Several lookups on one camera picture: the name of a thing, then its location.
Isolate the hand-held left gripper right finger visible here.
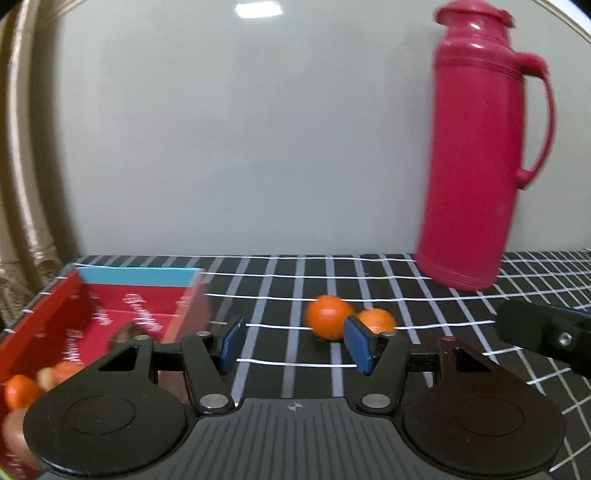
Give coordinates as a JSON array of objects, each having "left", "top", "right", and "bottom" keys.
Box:
[{"left": 343, "top": 316, "right": 492, "bottom": 416}]

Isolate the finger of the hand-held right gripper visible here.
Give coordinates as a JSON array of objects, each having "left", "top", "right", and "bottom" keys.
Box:
[{"left": 496, "top": 300, "right": 591, "bottom": 374}]

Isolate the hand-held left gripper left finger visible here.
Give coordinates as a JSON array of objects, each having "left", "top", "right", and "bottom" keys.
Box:
[{"left": 98, "top": 316, "right": 247, "bottom": 416}]

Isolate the orange tangerine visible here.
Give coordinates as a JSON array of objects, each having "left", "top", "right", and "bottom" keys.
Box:
[
  {"left": 4, "top": 375, "right": 44, "bottom": 411},
  {"left": 355, "top": 308, "right": 397, "bottom": 334},
  {"left": 307, "top": 295, "right": 354, "bottom": 341}
]

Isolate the colourful cardboard box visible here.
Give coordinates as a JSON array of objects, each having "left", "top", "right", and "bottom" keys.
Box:
[{"left": 0, "top": 265, "right": 211, "bottom": 480}]

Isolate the dark brown wrinkled fruit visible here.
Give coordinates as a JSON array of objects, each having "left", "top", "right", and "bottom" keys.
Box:
[{"left": 108, "top": 323, "right": 153, "bottom": 352}]

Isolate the large brown kiwi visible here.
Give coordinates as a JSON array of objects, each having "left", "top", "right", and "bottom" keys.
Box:
[{"left": 2, "top": 408, "right": 38, "bottom": 467}]

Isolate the black white checked tablecloth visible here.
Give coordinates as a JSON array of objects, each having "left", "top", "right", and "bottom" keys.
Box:
[{"left": 0, "top": 251, "right": 591, "bottom": 480}]

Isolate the red thermos jug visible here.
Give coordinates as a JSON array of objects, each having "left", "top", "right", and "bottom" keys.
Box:
[{"left": 414, "top": 0, "right": 557, "bottom": 291}]

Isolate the golden ribbed pipe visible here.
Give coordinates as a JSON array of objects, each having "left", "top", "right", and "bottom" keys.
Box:
[{"left": 0, "top": 0, "right": 65, "bottom": 326}]

